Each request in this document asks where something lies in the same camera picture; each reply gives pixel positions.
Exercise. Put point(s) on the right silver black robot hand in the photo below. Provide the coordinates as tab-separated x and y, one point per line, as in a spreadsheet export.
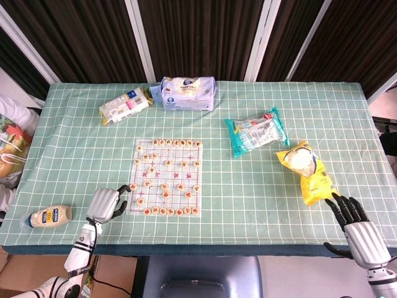
367	242

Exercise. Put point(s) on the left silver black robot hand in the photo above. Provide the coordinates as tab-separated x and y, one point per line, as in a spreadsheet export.
102	205

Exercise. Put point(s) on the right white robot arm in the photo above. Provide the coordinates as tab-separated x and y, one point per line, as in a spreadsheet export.
383	282

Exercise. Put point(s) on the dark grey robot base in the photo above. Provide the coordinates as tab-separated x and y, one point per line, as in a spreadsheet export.
201	270

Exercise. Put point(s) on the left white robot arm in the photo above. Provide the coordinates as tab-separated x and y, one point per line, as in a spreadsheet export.
82	248

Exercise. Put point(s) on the mayonnaise squeeze bottle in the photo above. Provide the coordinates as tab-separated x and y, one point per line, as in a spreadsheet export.
49	216

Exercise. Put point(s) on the brown cardboard box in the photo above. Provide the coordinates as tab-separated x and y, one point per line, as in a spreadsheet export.
114	270

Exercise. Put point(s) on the paper chinese chess board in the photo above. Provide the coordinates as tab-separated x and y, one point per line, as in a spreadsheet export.
173	198

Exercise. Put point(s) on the yellow chips bag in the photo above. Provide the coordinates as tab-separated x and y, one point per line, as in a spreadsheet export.
313	180

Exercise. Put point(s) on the white yellow snack pack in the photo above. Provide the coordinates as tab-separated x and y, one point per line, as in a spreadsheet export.
124	107

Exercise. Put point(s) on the black equipment beside table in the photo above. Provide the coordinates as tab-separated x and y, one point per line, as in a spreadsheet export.
389	142

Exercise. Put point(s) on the colourful printed tote bag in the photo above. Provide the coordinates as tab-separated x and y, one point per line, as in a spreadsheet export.
12	146

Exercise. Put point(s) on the small blue packet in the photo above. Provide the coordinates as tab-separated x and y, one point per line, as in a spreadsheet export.
155	94

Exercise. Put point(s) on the green checked tablecloth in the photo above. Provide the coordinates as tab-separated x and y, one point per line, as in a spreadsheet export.
248	186

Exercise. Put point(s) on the blue white milk powder bag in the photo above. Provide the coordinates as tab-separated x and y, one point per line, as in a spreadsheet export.
187	93

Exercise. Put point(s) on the teal snack bag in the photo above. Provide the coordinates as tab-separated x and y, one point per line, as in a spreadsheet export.
256	132

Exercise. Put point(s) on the dark corrugated divider panel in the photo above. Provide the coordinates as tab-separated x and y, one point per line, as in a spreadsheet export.
288	37
356	40
201	37
80	40
15	68

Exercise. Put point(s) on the white divider frame post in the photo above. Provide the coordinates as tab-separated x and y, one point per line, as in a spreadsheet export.
141	40
28	49
259	40
307	40
383	90

